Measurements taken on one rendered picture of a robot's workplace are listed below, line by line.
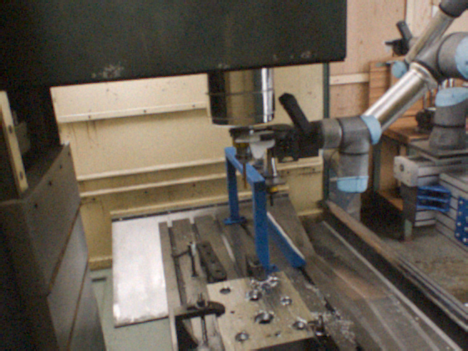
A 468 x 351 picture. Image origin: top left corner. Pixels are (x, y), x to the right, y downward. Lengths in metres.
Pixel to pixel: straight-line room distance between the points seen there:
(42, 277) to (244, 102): 0.51
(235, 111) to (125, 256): 1.20
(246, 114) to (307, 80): 1.23
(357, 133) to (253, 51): 0.35
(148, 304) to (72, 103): 0.91
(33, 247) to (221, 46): 0.49
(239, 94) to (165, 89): 1.08
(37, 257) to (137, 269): 1.13
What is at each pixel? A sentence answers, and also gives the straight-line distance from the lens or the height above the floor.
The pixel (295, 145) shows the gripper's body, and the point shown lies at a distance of 1.00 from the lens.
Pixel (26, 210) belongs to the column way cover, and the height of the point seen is 1.40.
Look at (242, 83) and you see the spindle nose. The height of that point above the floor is 1.56.
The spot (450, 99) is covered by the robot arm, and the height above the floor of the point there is 1.36.
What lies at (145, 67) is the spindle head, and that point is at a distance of 0.82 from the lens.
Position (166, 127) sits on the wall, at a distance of 1.99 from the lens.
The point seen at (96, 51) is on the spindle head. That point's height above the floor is 1.64.
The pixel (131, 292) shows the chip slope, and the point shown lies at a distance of 1.85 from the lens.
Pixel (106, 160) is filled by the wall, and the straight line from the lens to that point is 2.03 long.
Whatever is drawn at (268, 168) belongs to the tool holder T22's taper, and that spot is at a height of 1.25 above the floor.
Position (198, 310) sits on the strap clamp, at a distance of 1.11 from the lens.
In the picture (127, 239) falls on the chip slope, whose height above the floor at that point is 0.80.
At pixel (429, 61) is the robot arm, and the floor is 1.55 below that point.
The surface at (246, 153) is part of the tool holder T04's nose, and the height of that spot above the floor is 1.39.
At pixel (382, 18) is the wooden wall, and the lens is 3.98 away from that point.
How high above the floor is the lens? 1.65
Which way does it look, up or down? 18 degrees down
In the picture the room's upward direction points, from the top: 4 degrees counter-clockwise
